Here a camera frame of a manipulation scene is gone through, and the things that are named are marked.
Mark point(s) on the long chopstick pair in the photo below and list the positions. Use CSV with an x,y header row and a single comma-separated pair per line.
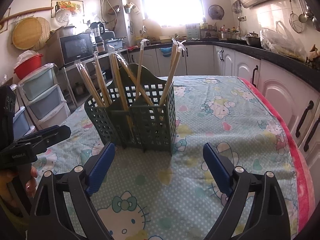
x,y
130,74

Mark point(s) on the left hand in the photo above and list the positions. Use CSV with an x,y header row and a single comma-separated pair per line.
x,y
7,177

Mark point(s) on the white kitchen cabinets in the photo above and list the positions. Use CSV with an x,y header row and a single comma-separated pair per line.
x,y
291,87

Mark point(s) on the steel pot on counter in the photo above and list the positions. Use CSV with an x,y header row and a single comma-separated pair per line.
x,y
253,39

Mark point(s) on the hanging ladles and utensils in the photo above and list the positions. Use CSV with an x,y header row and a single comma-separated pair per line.
x,y
297,21

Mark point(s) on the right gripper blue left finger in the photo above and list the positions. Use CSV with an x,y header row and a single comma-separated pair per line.
x,y
49,218

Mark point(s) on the Hello Kitty patterned tablecloth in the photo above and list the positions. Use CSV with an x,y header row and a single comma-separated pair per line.
x,y
162,195

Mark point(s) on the plastic drawer unit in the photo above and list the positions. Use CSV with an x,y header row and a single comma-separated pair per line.
x,y
43,97

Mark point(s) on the green plastic utensil basket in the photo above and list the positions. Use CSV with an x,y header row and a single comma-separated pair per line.
x,y
141,126

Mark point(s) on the black microwave oven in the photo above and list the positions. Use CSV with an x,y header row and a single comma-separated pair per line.
x,y
65,50

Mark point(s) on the pink blanket under cloth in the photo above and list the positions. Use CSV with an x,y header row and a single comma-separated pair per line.
x,y
305,191

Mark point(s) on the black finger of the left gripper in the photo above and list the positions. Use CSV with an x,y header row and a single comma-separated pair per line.
x,y
38,142

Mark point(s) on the round bamboo tray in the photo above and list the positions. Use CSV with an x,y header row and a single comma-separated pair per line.
x,y
31,33

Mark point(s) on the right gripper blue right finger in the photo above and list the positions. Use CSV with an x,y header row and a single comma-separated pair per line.
x,y
268,217

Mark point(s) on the red plastic basin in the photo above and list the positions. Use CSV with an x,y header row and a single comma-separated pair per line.
x,y
28,66

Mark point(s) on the plastic bag on counter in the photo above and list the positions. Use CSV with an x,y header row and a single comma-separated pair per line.
x,y
281,41

